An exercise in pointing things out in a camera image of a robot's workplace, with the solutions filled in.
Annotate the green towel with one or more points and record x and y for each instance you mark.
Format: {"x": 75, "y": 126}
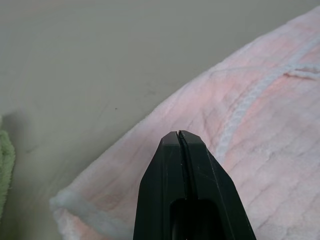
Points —
{"x": 5, "y": 165}

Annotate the pink checked towel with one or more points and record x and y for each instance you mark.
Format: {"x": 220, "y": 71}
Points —
{"x": 240, "y": 140}

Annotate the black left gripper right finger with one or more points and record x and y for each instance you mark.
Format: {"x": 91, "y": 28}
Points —
{"x": 210, "y": 180}

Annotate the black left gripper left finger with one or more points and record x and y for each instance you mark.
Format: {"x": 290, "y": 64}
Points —
{"x": 160, "y": 180}

